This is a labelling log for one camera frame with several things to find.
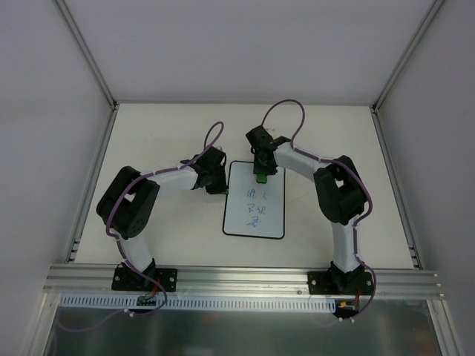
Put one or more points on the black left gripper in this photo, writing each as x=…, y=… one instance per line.
x=217, y=184

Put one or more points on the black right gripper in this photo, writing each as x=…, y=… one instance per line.
x=264, y=167

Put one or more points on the green whiteboard eraser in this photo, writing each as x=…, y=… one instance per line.
x=261, y=178

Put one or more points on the white whiteboard black frame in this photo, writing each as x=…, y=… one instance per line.
x=254, y=209

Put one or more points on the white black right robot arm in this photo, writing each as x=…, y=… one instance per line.
x=342, y=199

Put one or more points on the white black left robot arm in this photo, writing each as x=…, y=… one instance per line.
x=127, y=204

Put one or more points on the right aluminium frame post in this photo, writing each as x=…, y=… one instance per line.
x=427, y=20

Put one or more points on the aluminium frame post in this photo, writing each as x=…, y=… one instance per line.
x=79, y=40
x=427, y=20

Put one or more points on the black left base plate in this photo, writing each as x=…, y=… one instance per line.
x=125, y=279

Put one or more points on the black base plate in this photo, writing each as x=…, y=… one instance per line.
x=320, y=283
x=125, y=279

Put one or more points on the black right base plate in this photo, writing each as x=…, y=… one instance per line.
x=320, y=283

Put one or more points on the white slotted cable duct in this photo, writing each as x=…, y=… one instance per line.
x=199, y=303

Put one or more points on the aluminium front rail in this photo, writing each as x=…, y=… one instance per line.
x=394, y=284

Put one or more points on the left aluminium frame post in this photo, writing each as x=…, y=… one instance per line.
x=79, y=40

